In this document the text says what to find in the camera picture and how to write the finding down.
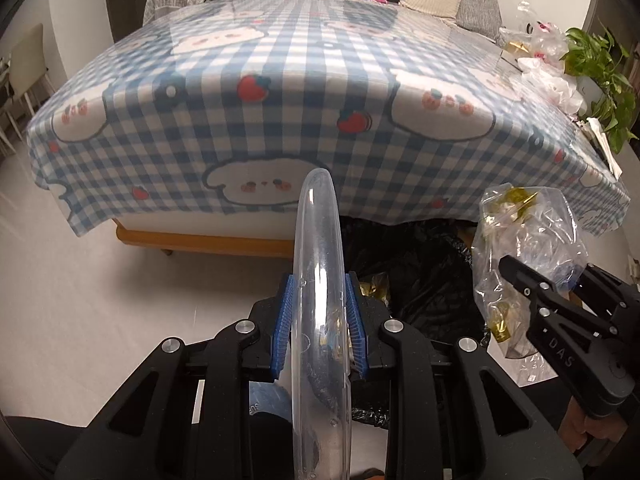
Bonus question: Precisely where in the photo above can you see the blue checked bear tablecloth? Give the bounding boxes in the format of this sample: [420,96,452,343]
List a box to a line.
[27,0,632,238]

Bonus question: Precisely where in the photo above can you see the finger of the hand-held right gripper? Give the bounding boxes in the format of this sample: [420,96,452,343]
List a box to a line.
[498,255,576,322]
[575,262,640,322]

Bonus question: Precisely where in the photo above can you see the white plant pot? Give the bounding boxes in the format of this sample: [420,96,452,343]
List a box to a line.
[582,80,608,121]

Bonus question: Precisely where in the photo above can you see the clear bag with gold wrappers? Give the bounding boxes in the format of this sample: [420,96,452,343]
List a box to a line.
[472,186,588,366]

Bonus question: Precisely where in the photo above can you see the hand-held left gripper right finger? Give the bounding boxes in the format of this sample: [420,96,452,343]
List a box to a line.
[345,271,583,480]

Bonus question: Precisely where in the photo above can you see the trash bin with black bag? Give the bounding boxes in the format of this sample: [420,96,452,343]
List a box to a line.
[340,217,488,428]

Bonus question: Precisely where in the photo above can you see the blue object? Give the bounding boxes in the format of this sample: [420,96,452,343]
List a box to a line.
[248,381,292,418]

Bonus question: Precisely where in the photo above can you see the person's right hand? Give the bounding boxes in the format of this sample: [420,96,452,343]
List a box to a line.
[562,397,628,458]

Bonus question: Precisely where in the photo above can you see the gold box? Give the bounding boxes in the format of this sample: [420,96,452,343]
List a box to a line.
[501,40,533,68]

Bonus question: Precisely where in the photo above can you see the stack of white napkins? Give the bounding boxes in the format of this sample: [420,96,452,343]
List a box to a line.
[575,117,623,178]

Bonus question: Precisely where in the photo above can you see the clear plastic tube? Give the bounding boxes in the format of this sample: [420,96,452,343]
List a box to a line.
[291,169,353,480]

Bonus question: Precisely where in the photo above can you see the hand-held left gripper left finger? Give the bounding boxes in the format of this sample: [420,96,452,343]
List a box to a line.
[54,274,296,480]

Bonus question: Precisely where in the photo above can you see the large clear plastic bag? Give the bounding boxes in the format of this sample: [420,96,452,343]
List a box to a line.
[497,0,571,61]

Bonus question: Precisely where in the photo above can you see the green pothos plant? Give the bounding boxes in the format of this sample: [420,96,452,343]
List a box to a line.
[565,25,640,156]

